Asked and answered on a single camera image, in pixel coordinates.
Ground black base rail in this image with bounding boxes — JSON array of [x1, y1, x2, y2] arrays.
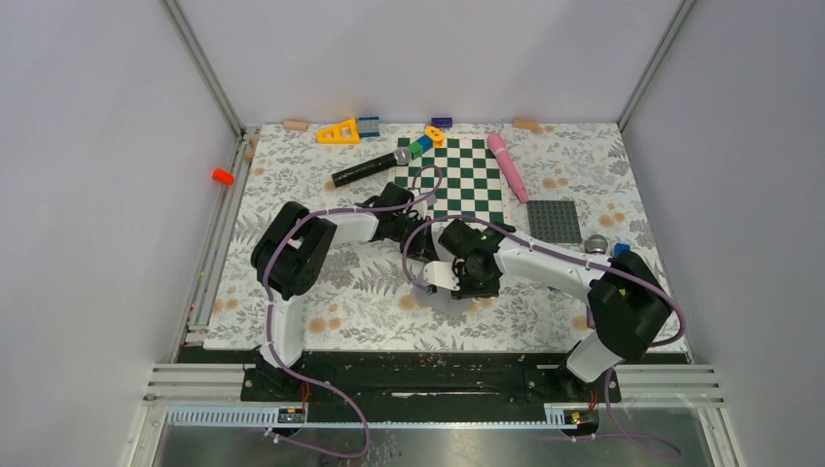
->
[[150, 348, 622, 424]]

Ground rainbow lego stack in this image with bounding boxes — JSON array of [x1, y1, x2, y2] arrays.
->
[[613, 242, 631, 257]]

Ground black toy microphone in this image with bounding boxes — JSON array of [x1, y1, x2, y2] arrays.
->
[[331, 147, 413, 187]]

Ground yellow triangle toy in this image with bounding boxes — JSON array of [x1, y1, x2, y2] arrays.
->
[[316, 118, 360, 145]]

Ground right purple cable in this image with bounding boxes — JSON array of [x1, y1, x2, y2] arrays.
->
[[400, 214, 688, 460]]

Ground wooden cylinder block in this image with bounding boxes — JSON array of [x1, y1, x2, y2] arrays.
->
[[512, 118, 543, 133], [282, 120, 309, 132]]

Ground purple cable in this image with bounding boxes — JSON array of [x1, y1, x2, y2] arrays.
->
[[261, 164, 446, 459], [400, 214, 688, 460]]

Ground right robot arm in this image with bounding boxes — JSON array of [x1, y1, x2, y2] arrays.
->
[[438, 219, 675, 401]]

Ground blue lego brick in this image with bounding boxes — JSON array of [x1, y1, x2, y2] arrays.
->
[[356, 116, 380, 138]]

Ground grey lego baseplate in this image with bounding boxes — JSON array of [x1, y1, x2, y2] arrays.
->
[[526, 200, 582, 244]]

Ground colourful block chain toy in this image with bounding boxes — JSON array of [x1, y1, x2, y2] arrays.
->
[[408, 126, 446, 160]]

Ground green white chessboard mat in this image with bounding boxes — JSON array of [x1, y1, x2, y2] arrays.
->
[[388, 136, 511, 223]]

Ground wooden cylinder block right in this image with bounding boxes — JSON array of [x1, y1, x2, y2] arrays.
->
[[512, 118, 543, 133]]

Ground purple glitter microphone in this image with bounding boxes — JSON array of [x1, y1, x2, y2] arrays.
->
[[583, 234, 609, 255]]

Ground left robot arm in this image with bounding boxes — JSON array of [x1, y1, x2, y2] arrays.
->
[[250, 182, 442, 400]]

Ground orange cap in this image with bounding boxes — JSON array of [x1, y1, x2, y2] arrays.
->
[[211, 168, 235, 186]]

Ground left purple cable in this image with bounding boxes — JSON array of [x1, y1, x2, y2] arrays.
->
[[261, 164, 446, 459]]

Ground floral table cloth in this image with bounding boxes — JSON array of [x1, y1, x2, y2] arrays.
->
[[204, 124, 664, 352]]

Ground purple lego brick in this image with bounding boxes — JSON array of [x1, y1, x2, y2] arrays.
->
[[430, 117, 453, 128]]

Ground wooden cylinder block left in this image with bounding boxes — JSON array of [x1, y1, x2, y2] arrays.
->
[[282, 120, 309, 132]]

